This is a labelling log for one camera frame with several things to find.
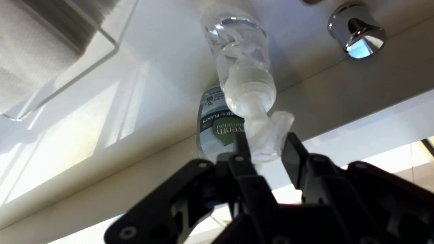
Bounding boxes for clear pump soap bottle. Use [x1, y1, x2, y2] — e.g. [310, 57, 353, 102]
[200, 3, 297, 164]

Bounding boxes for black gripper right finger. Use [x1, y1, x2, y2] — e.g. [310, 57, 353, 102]
[280, 131, 434, 244]

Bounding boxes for dish soap bottle green label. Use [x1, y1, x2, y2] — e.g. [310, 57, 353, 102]
[196, 86, 249, 164]

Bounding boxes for chrome counter button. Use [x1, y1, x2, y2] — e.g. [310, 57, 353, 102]
[327, 2, 388, 61]

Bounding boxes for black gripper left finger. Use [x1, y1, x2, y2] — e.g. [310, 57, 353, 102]
[104, 131, 292, 244]

